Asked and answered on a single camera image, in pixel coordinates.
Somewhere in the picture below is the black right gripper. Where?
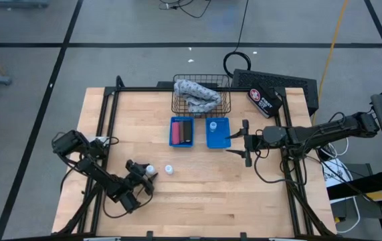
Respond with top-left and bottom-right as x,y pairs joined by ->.
225,119 -> 268,167

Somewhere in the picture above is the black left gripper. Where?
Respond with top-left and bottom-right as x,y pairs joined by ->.
125,159 -> 160,195

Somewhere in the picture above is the pink bandage roll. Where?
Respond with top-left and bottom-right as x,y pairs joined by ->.
171,121 -> 181,146

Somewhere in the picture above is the black bandage roll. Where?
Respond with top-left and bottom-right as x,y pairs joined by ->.
183,120 -> 193,143

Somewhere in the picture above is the grey patterned cloth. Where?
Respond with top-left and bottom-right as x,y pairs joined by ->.
173,78 -> 223,114

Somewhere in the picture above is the blue slotted plastic basket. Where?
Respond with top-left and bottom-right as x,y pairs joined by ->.
205,116 -> 233,149
168,116 -> 196,149

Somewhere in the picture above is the black first aid kit bag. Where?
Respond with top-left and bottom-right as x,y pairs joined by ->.
246,83 -> 284,119

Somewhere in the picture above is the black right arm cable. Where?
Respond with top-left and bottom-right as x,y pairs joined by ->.
253,147 -> 300,185

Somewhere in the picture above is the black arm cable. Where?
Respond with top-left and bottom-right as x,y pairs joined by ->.
102,185 -> 154,219
253,147 -> 300,185

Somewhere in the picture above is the black wire basket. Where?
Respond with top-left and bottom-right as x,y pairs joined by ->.
171,74 -> 232,119

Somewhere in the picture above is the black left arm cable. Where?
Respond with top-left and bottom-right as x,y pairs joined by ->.
102,185 -> 154,219

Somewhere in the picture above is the coiled black floor cable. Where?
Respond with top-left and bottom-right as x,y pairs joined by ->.
222,0 -> 252,79

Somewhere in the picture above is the black metal table frame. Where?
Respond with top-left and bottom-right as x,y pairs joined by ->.
52,75 -> 337,241

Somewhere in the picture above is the yellow cable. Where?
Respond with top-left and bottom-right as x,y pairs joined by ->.
311,0 -> 350,125

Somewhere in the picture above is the black floor cable bundle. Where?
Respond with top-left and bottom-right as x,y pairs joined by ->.
159,0 -> 211,19

